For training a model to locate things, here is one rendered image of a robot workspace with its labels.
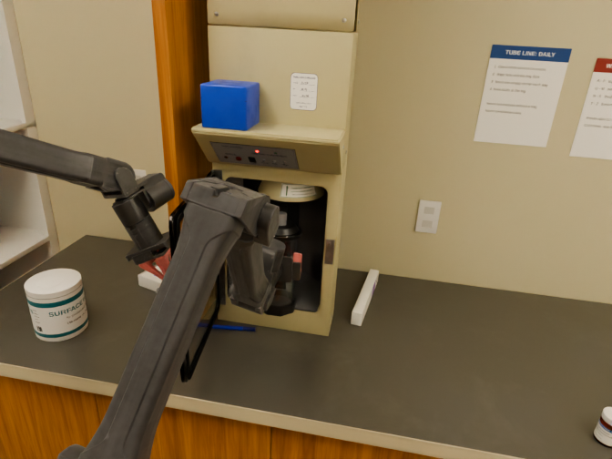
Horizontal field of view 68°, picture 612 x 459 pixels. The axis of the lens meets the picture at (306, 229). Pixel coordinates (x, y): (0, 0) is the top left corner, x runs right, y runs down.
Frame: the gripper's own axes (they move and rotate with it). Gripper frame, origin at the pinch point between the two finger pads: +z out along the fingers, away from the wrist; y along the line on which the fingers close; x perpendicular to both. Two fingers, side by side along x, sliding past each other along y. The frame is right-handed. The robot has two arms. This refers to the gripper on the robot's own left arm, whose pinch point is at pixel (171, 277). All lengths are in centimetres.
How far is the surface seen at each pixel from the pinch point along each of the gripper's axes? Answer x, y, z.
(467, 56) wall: -59, -82, -11
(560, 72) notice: -56, -104, 2
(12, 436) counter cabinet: 1, 68, 29
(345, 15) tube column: -20, -53, -34
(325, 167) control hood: -14.6, -38.6, -7.2
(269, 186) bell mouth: -24.6, -21.9, -5.0
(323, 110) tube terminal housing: -20, -42, -18
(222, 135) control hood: -10.5, -21.4, -22.7
